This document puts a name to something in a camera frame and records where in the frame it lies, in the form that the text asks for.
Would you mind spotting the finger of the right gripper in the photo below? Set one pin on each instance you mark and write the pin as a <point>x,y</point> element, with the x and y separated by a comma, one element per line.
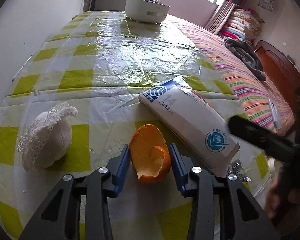
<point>274,145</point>

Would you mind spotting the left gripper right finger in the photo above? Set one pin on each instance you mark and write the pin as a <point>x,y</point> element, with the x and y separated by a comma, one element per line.
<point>240,214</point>

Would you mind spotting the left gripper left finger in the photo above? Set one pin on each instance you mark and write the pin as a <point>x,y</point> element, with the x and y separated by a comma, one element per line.
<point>58,216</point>

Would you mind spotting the white medicine box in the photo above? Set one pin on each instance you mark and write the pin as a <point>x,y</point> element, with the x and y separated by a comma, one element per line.
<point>194,121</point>

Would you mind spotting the white lace pouch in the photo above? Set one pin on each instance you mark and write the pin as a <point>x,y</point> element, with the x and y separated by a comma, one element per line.
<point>47,138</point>

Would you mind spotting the orange peel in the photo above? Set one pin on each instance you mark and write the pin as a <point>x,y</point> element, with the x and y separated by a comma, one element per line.
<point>149,154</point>

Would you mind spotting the person right hand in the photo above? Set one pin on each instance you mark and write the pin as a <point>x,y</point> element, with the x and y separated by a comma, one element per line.
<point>273,197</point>

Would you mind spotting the striped bed sheet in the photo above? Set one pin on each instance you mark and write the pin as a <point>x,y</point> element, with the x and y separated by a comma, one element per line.
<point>252,93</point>

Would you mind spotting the red wooden headboard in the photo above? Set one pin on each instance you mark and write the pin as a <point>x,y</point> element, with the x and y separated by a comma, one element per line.
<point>280,70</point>

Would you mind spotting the grey crumpled blanket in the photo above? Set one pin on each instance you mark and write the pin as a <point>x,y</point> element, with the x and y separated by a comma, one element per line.
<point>243,51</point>

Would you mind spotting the stack of folded quilts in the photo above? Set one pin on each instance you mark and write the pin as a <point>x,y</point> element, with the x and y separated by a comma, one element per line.
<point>242,25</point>

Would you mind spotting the pink curtain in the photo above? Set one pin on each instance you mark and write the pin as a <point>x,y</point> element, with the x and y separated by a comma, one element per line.
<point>219,17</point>

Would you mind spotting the green checkered plastic tablecloth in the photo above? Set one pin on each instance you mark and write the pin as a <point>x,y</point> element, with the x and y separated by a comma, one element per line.
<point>99,63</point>

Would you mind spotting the white storage box with pens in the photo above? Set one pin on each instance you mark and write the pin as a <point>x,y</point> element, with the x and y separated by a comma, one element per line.
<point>146,11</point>

